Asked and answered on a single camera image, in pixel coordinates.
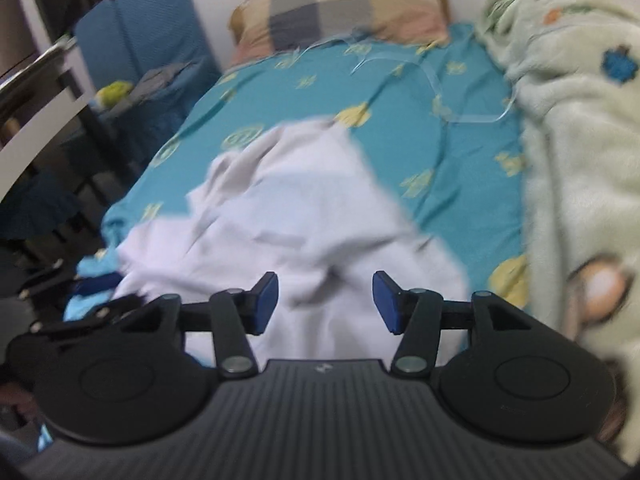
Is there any dark blue cloth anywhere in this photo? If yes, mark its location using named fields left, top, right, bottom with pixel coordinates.
left=0, top=170, right=83, bottom=241

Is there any blue clothes pile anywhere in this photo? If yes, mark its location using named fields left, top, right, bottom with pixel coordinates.
left=62, top=255, right=126, bottom=321

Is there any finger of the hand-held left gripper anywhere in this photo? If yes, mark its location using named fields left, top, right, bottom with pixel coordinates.
left=7, top=296, right=146, bottom=348

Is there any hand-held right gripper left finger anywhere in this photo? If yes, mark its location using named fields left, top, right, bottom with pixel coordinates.
left=119, top=271, right=280, bottom=379

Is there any clear thin cable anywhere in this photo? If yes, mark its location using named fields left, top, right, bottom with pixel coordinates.
left=345, top=47, right=521, bottom=126

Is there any grey cloth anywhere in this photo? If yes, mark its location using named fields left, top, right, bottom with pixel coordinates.
left=127, top=62, right=201, bottom=103

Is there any white garment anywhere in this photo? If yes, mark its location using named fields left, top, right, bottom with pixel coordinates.
left=112, top=116, right=473, bottom=361

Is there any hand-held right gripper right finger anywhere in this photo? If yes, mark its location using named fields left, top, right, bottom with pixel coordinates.
left=372, top=270, right=532, bottom=379

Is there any checkered pillow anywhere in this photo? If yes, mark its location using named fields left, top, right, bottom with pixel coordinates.
left=227, top=0, right=451, bottom=66

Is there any blue folding chair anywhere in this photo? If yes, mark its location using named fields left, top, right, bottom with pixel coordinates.
left=72, top=0, right=223, bottom=171

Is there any teal patterned bed sheet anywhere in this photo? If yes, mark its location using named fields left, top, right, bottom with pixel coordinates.
left=62, top=22, right=531, bottom=321

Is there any brown cabinet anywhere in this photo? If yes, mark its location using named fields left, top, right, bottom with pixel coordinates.
left=0, top=0, right=38, bottom=76

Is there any yellow-green soft item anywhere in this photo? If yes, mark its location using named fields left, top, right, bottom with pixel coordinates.
left=95, top=80, right=133, bottom=108

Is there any white desk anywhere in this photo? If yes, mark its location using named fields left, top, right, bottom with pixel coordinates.
left=0, top=87, right=88, bottom=206

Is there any pale green printed fleece blanket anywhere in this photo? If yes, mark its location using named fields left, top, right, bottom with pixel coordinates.
left=472, top=0, right=640, bottom=466

